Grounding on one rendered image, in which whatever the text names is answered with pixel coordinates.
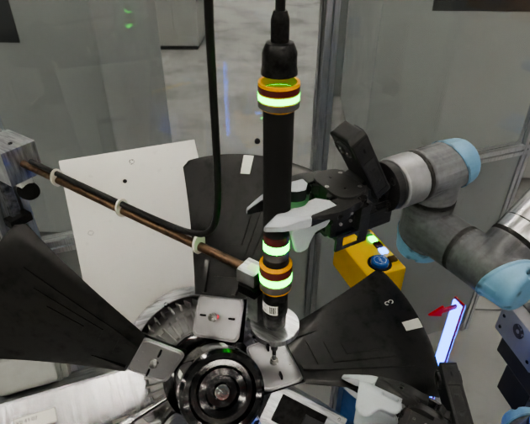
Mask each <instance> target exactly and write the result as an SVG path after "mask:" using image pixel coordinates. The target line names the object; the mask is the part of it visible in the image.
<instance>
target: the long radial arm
mask: <svg viewBox="0 0 530 424"><path fill-rule="evenodd" d="M144 378H145V376H144V375H141V374H137V373H135V372H132V371H130V370H128V369H126V370H125V372H122V371H117V370H112V369H106V368H95V367H87V368H82V369H79V370H76V371H73V372H71V373H70V375H69V376H68V377H65V378H64V379H62V380H61V381H60V382H55V383H51V384H46V385H43V386H40V387H37V388H33V389H31V390H25V391H22V392H18V393H16V394H12V395H7V396H0V424H104V423H106V422H109V421H113V420H117V419H119V418H122V417H125V416H129V415H132V414H135V413H137V412H139V411H141V410H142V409H144V408H146V407H147V406H148V405H150V404H151V402H152V401H153V399H152V397H147V396H148V394H149V393H150V391H149V389H145V387H146V385H148V383H147V380H144Z"/></svg>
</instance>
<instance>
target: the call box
mask: <svg viewBox="0 0 530 424"><path fill-rule="evenodd" d="M370 231H371V230H370ZM371 232H372V231H371ZM372 234H373V236H375V237H376V238H377V239H378V241H380V242H381V243H382V245H383V247H385V248H386V249H387V250H388V251H389V252H388V253H385V254H383V255H384V256H385V257H388V256H392V255H394V254H393V253H392V252H391V251H390V250H389V249H388V248H387V247H386V245H385V244H384V243H383V242H382V241H381V240H380V239H379V238H378V237H377V236H376V235H375V234H374V233H373V232H372ZM356 240H357V236H356V235H355V234H352V235H350V236H347V237H344V238H343V243H342V245H343V246H344V245H346V244H348V243H350V242H353V241H356ZM375 255H382V254H381V253H380V252H379V249H378V248H376V247H375V246H374V245H373V242H371V241H370V240H369V239H368V236H367V237H366V241H362V242H360V243H358V244H356V245H353V246H350V247H347V248H345V249H342V250H340V251H338V252H334V258H333V265H334V266H335V268H336V269H337V271H338V272H339V273H340V274H341V275H342V277H343V278H344V280H345V281H346V282H347V284H348V285H349V287H350V288H351V287H352V286H354V285H355V284H357V283H358V282H360V281H361V280H363V279H364V278H366V277H367V276H368V275H369V274H371V273H372V272H374V271H375V270H378V271H381V272H384V273H386V274H387V275H388V276H389V277H390V279H391V280H392V281H393V282H394V283H395V284H396V286H397V287H398V288H399V289H400V290H401V287H402V284H403V279H404V276H405V266H404V265H403V264H402V263H401V262H400V261H399V260H398V261H397V262H391V261H390V260H389V266H388V267H387V268H376V267H374V266H373V265H372V264H371V258H372V257H373V256H375Z"/></svg>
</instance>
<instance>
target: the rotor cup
mask: <svg viewBox="0 0 530 424"><path fill-rule="evenodd" d="M220 342H222V343H225V344H226V345H227V346H228V347H223V346H222V345H220ZM174 346H177V347H180V348H183V349H185V350H187V352H186V353H185V354H184V357H183V359H182V361H181V362H180V364H179V365H178V366H177V367H176V369H175V370H174V372H173V373H172V375H171V377H170V378H169V379H168V381H165V382H162V383H163V389H164V392H165V395H166V397H167V400H168V402H169V404H170V406H171V407H172V408H173V409H174V410H175V411H176V412H177V413H179V414H182V416H183V419H184V420H185V421H186V423H187V424H252V423H253V421H254V420H255V419H256V417H257V415H258V413H259V411H260V410H261V408H262V403H263V399H264V381H263V376H262V372H261V370H260V368H259V367H258V365H257V363H256V362H255V361H254V360H253V359H252V358H251V357H250V356H249V355H248V354H246V350H245V347H246V345H245V344H244V343H239V342H225V341H220V340H215V339H209V338H204V337H197V336H195V335H194V333H193V332H190V333H189V334H187V335H186V336H184V337H183V338H181V339H180V340H179V341H178V342H177V343H176V344H175V345H174ZM179 369H180V370H181V372H182V377H181V378H179V377H178V371H179ZM221 384H225V385H227V386H228V387H229V389H230V392H231V393H230V396H229V397H228V398H227V399H226V400H218V399H217V398H216V397H215V389H216V388H217V387H218V386H219V385H221Z"/></svg>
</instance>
